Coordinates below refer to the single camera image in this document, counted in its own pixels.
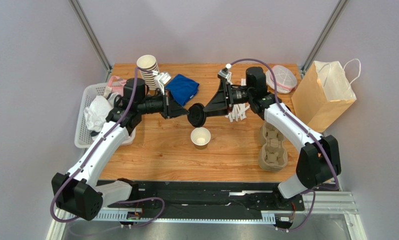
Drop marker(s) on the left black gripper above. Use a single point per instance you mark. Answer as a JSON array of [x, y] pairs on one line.
[[170, 108]]

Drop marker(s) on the black cup lid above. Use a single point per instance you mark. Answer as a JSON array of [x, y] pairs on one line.
[[197, 116]]

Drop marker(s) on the left aluminium frame post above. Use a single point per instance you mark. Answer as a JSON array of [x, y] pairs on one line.
[[83, 19]]

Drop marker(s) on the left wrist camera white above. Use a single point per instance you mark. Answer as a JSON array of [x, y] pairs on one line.
[[161, 80]]

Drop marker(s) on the white crumpled garment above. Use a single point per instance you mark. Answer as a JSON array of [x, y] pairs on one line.
[[95, 114]]

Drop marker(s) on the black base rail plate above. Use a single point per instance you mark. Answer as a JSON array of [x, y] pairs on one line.
[[220, 200]]

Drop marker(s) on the white plastic basket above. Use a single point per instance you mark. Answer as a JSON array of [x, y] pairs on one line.
[[83, 138]]

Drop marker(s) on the single brown paper cup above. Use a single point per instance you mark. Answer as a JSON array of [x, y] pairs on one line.
[[200, 137]]

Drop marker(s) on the white pink mesh pouch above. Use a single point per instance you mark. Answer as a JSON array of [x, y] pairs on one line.
[[286, 81]]

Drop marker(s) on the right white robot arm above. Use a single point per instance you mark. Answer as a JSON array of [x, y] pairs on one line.
[[319, 157]]

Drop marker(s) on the aluminium frame post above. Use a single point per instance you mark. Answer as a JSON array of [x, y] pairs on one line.
[[328, 27], [83, 19]]

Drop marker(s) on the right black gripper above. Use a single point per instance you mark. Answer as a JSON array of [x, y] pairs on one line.
[[226, 98]]

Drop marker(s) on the blue folded cloth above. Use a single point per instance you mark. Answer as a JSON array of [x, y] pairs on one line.
[[183, 89]]

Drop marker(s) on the stack of paper cups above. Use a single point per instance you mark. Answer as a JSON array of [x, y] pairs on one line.
[[148, 66]]

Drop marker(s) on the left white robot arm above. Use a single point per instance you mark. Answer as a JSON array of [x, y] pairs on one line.
[[76, 191]]

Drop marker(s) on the brown paper bag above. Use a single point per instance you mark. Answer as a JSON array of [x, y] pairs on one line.
[[324, 94]]

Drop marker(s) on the pink cloth item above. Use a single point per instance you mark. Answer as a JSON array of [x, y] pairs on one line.
[[114, 85]]

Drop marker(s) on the right aluminium frame post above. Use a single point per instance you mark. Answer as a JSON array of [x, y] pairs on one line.
[[328, 27]]

